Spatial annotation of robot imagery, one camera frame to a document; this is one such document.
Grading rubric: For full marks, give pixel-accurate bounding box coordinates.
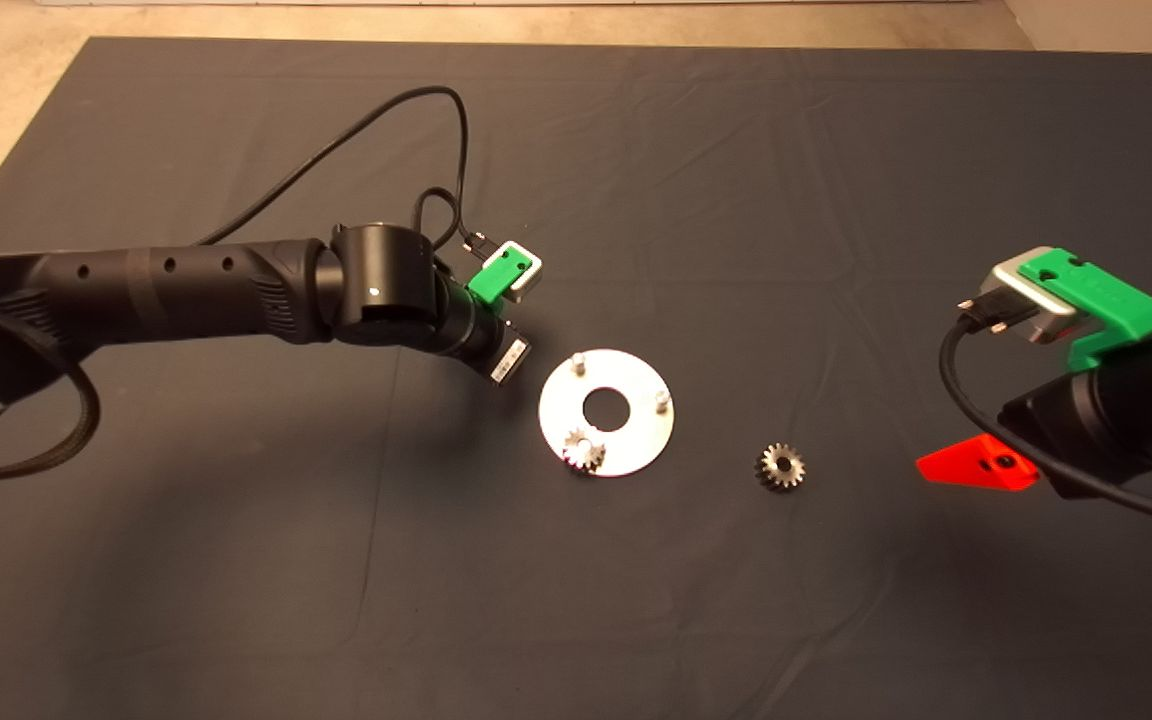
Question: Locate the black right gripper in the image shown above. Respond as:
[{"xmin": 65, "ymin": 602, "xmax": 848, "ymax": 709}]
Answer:
[{"xmin": 916, "ymin": 330, "xmax": 1152, "ymax": 499}]

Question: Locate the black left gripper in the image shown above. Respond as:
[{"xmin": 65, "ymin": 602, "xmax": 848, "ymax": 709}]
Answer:
[{"xmin": 433, "ymin": 280, "xmax": 533, "ymax": 387}]

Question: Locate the steel planetary gear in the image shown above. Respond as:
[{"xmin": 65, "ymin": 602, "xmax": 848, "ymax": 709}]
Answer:
[
  {"xmin": 755, "ymin": 442, "xmax": 807, "ymax": 492},
  {"xmin": 562, "ymin": 428, "xmax": 607, "ymax": 475}
]

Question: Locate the round metal carrier plate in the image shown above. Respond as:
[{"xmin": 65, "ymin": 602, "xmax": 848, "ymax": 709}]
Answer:
[{"xmin": 538, "ymin": 349, "xmax": 677, "ymax": 478}]

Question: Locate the dark grey table cloth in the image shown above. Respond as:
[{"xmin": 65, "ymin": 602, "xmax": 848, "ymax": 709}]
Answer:
[{"xmin": 0, "ymin": 38, "xmax": 1152, "ymax": 720}]

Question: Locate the green left camera mount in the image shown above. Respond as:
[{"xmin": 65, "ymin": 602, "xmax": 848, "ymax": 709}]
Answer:
[{"xmin": 466, "ymin": 247, "xmax": 537, "ymax": 306}]

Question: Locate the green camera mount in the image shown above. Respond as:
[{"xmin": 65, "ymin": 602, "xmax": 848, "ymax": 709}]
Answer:
[
  {"xmin": 466, "ymin": 247, "xmax": 537, "ymax": 306},
  {"xmin": 1019, "ymin": 247, "xmax": 1152, "ymax": 368}
]

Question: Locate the silver left camera box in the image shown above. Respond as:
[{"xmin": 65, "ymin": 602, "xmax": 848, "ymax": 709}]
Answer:
[{"xmin": 501, "ymin": 240, "xmax": 544, "ymax": 301}]

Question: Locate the silver camera box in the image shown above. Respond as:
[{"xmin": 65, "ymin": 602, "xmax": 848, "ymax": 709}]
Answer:
[
  {"xmin": 981, "ymin": 247, "xmax": 1082, "ymax": 346},
  {"xmin": 501, "ymin": 240, "xmax": 544, "ymax": 301}
]

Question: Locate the braided left wrist cable loop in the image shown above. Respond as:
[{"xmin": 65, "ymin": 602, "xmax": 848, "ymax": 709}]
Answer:
[{"xmin": 414, "ymin": 187, "xmax": 462, "ymax": 251}]

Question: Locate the smooth black right camera cable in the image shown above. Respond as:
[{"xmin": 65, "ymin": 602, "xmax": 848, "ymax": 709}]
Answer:
[{"xmin": 939, "ymin": 297, "xmax": 1152, "ymax": 531}]

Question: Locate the silver right camera box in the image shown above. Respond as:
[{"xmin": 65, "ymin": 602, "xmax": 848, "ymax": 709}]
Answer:
[{"xmin": 981, "ymin": 247, "xmax": 1082, "ymax": 346}]

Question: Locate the green right camera mount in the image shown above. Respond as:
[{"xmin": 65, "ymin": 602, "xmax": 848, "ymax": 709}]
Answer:
[{"xmin": 1019, "ymin": 247, "xmax": 1152, "ymax": 368}]

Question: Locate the thick braided left arm cable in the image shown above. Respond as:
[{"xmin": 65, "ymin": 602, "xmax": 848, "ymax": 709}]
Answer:
[{"xmin": 0, "ymin": 300, "xmax": 102, "ymax": 481}]

